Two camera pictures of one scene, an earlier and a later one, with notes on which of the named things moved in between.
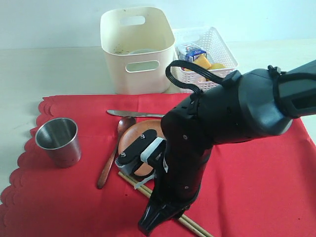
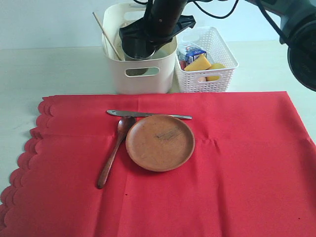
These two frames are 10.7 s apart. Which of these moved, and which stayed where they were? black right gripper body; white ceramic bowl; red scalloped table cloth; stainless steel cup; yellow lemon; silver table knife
Moved: black right gripper body; stainless steel cup; white ceramic bowl
Stayed: silver table knife; yellow lemon; red scalloped table cloth
